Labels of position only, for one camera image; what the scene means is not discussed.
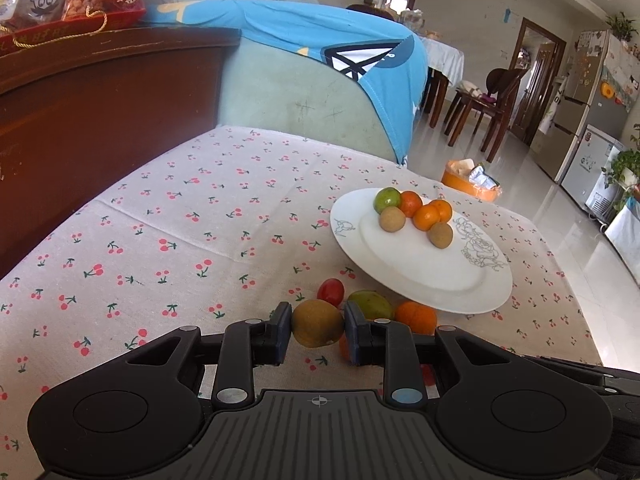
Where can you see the pale green sofa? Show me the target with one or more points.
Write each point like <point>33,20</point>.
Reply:
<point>290,100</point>

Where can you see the cushion on chair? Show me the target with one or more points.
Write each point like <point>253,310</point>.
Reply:
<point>477,92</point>

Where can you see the brown wooden cabinet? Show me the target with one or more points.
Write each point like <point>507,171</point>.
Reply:
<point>100,110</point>

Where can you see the silver refrigerator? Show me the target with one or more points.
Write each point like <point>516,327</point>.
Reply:
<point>590,95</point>

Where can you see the red gift box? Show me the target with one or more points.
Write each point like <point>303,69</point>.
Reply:
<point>100,22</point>

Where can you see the green potted plant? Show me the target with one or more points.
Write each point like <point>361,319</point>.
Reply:
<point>625,165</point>
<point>622,25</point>

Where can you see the brown wooden door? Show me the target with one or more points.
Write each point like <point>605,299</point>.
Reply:
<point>537,75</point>

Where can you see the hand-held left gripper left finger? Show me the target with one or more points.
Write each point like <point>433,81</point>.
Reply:
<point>282,332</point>

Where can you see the brown kiwi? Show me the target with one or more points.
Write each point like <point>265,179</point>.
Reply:
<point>317,322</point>
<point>392,220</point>
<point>440,235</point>

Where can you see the dark wooden chair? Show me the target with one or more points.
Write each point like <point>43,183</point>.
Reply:
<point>495,105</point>

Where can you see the blue cloth covered sofa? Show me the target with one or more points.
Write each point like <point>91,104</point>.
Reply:
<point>360,35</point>

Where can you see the red cherry tomato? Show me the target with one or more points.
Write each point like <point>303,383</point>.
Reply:
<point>331,291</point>

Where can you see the green mandarin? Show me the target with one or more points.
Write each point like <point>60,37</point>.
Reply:
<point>387,199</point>

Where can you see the cherry print tablecloth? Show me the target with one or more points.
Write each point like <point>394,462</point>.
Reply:
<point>200,210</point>

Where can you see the orange mandarin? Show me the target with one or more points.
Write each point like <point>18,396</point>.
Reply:
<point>410,201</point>
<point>426,218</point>
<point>443,209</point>
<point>416,317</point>

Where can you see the white chest freezer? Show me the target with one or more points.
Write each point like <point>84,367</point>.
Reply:
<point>592,170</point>

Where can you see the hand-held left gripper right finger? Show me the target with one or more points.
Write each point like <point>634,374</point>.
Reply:
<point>353,332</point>

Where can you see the white plate with grey drawing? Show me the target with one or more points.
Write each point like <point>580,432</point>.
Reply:
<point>425,275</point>

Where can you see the greenish kiwi with red blush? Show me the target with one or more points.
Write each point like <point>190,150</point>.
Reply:
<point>370,305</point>

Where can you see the dining table with white cloth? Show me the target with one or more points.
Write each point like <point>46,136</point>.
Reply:
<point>445,60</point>

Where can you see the orange basket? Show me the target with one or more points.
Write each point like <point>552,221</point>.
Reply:
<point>470,185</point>

